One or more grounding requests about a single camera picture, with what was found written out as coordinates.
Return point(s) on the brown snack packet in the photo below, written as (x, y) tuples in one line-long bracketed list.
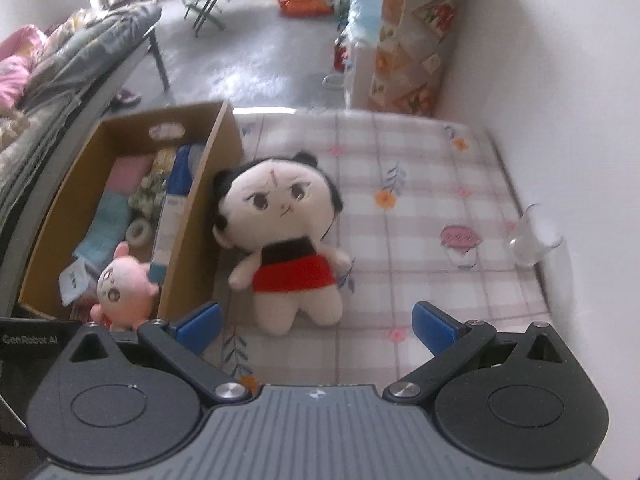
[(164, 162)]

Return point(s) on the white tape roll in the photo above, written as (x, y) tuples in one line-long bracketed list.
[(129, 234)]

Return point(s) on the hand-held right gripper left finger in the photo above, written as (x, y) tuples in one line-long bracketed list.
[(200, 325)]

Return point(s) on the green floral scrunchie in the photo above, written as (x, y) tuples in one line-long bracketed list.
[(147, 195)]

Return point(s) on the pink plush toy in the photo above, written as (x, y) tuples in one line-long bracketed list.
[(125, 290)]

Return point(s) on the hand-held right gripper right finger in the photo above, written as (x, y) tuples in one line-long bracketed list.
[(435, 330)]

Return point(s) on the black-haired plush doll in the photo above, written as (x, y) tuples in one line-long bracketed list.
[(280, 200)]

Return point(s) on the grey patterned quilt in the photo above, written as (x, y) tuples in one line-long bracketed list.
[(85, 55)]

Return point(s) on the light blue cloth stack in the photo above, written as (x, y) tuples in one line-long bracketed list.
[(367, 0)]

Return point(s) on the pink blanket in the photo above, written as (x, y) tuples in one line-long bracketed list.
[(17, 70)]

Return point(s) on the black metal bed leg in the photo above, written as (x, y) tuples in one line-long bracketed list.
[(159, 60)]

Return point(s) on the white tissue pack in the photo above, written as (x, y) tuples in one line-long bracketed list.
[(72, 280)]

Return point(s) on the blue and white carton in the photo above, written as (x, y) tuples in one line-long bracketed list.
[(167, 235)]

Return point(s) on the checked floral bed sheet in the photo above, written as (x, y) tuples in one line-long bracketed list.
[(425, 170)]

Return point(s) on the pink towel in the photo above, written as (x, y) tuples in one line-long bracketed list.
[(127, 175)]

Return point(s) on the orange plastic bag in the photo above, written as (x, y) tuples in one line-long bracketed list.
[(305, 4)]

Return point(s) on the brown slipper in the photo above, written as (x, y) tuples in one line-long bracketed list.
[(127, 97)]

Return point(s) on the dark blue plastic packet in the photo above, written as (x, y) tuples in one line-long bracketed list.
[(181, 170)]

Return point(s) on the light blue checked towel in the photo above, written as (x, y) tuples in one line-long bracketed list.
[(107, 220)]

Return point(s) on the brown cardboard box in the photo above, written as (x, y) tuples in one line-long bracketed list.
[(60, 210)]

